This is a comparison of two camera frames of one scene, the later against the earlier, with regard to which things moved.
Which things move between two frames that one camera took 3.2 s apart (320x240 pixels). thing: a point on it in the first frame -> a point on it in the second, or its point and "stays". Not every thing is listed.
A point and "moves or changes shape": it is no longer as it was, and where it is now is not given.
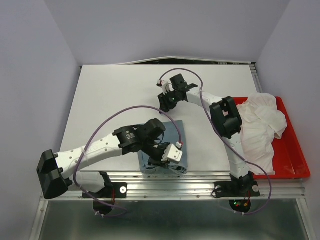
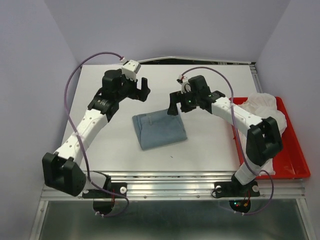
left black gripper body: (155, 152) -> (128, 89)
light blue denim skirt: (170, 136) moves or changes shape
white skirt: (262, 118) stays
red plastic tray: (289, 159) stays
